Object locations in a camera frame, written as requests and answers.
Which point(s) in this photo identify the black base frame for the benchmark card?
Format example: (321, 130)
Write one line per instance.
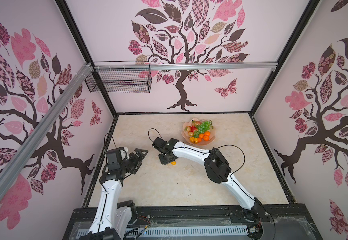
(288, 222)

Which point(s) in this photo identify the white slotted cable duct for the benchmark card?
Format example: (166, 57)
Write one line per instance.
(179, 232)

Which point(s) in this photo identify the back aluminium rail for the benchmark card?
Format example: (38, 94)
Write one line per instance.
(210, 66)

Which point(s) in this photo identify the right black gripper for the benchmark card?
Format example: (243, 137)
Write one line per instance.
(164, 154)

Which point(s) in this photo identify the large orange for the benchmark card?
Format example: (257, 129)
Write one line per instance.
(206, 137)

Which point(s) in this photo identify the green grape bunch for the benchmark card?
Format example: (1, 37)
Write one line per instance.
(205, 126)

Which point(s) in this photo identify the left aluminium rail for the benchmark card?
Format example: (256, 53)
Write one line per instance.
(24, 153)

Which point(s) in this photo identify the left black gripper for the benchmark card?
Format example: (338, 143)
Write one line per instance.
(137, 162)

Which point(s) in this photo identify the aluminium rail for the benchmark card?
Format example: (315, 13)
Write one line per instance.
(24, 153)
(210, 66)

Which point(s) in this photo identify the pink leaf-shaped bowl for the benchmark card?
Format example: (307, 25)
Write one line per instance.
(202, 143)

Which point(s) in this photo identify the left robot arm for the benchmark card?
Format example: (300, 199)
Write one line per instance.
(112, 217)

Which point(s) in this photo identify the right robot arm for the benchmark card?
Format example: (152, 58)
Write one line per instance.
(218, 171)

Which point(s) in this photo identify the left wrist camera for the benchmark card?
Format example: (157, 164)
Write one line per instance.
(124, 153)

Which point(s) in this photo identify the black wire basket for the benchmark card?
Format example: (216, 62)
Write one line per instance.
(120, 77)

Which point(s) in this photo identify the pale red strawberry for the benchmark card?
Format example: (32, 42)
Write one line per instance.
(188, 129)

